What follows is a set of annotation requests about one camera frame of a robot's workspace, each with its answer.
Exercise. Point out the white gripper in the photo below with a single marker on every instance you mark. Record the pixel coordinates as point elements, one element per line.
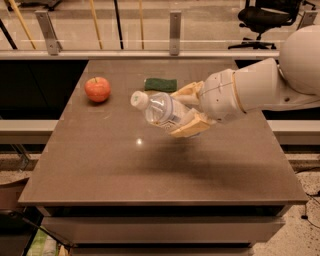
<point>217,95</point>

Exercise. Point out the black office chair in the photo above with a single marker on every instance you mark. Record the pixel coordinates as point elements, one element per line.
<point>265,15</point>

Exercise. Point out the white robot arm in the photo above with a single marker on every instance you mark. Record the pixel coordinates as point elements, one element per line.
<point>291,82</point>

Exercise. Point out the blue plastic water bottle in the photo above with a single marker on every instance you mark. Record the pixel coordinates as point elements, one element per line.
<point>162,110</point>

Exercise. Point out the green and yellow sponge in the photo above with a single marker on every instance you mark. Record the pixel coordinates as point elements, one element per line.
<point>162,85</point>

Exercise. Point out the grey side ledge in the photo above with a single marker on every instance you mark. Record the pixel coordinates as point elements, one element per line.
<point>26,131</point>

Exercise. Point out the metal railing with glass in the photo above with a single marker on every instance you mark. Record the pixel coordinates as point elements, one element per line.
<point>133,53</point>

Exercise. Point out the red apple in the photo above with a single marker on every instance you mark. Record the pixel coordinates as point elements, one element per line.
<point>97,89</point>

